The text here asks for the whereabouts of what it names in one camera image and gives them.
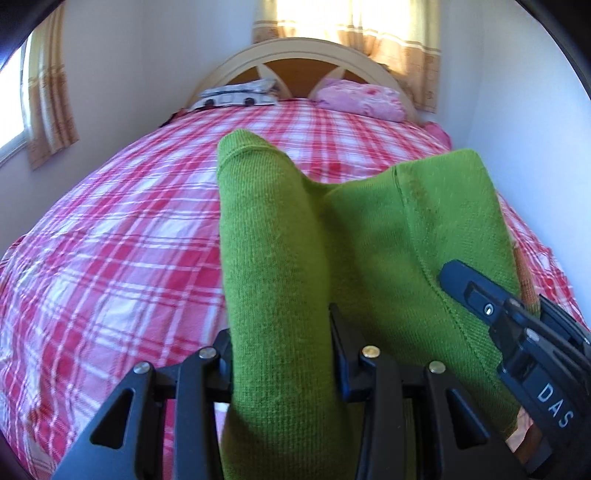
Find side window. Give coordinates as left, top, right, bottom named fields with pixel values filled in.
left=0, top=43, right=27, bottom=164

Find cream wooden headboard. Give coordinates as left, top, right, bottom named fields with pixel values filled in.
left=186, top=38, right=422, bottom=125

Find green orange striped knit sweater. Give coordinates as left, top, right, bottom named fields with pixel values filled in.
left=217, top=130, right=521, bottom=479

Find side window curtain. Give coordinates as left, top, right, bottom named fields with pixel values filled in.
left=21, top=5, right=79, bottom=170

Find pink floral pillow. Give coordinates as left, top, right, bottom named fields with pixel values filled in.
left=314, top=79, right=409, bottom=122

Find yellow window curtain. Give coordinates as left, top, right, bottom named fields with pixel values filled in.
left=252, top=0, right=441, bottom=113

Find pink cloth beside bed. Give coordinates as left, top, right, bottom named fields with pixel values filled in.
left=423, top=121, right=453, bottom=150

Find grey car print pillow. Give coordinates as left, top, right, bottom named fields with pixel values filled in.
left=190, top=78, right=280, bottom=110

